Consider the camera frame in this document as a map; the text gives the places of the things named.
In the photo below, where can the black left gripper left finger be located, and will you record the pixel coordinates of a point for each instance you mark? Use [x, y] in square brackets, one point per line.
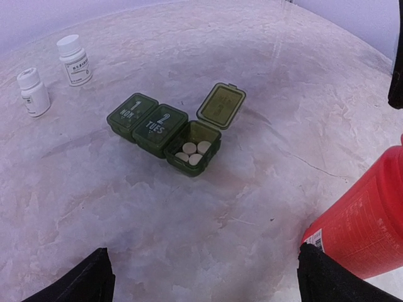
[91, 280]

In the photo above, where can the small white pill bottle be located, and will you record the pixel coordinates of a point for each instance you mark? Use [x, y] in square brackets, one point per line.
[74, 60]

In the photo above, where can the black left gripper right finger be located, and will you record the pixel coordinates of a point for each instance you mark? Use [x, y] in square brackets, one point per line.
[320, 278]

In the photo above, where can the red cylindrical can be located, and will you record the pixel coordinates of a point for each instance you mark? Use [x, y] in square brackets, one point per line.
[362, 231]

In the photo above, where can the green pill organizer box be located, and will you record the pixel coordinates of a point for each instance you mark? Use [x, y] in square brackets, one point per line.
[168, 133]

